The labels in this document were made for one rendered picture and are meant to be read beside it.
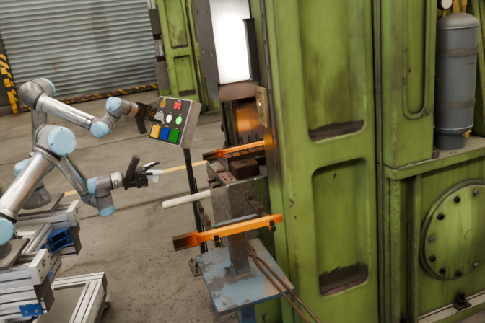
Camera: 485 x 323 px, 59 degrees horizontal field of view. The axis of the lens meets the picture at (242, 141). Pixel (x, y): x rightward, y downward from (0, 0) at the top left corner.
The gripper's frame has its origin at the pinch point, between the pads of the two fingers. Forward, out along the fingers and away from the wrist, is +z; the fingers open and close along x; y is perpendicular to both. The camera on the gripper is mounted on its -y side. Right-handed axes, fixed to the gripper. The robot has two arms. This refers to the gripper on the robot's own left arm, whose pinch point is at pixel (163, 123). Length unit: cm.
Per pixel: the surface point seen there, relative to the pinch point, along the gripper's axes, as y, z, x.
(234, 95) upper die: 19, -5, -57
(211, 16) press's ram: 47, -31, -58
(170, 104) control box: 12.9, 10.3, 12.3
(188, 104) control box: 14.9, 10.3, -4.2
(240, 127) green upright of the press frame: 8.5, 24.5, -37.0
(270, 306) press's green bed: -80, 47, -70
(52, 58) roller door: 105, 195, 730
